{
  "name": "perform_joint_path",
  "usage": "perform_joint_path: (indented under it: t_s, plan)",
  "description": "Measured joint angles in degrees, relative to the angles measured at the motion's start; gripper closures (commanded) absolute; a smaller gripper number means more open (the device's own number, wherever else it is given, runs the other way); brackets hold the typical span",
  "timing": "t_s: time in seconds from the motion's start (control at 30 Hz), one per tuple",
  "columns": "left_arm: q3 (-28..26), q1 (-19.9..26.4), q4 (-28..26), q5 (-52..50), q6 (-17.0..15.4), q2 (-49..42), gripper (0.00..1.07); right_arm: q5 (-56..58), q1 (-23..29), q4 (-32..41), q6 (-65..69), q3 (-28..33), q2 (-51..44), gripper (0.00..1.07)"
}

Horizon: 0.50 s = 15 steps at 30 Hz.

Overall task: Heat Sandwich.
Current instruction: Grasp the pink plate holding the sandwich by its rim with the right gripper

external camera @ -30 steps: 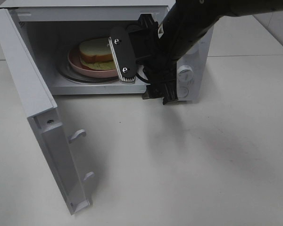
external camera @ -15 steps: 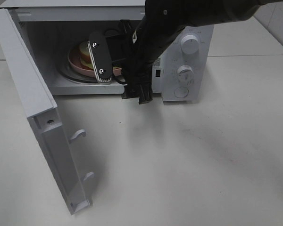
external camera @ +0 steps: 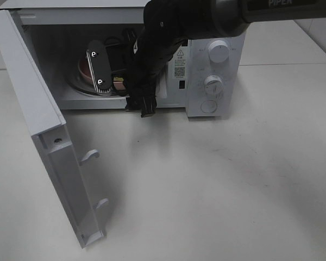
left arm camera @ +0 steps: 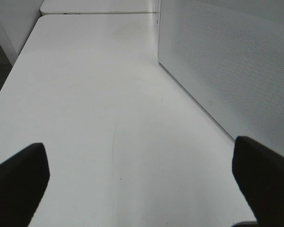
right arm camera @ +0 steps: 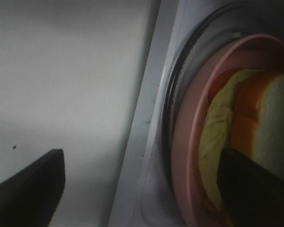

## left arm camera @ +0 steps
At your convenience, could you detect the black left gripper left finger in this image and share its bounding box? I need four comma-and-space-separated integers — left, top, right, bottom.
0, 143, 50, 227

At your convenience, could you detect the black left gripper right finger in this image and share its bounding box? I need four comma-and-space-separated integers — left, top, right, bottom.
232, 136, 284, 227

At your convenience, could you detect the white microwave door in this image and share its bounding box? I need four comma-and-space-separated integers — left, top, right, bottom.
158, 0, 284, 156

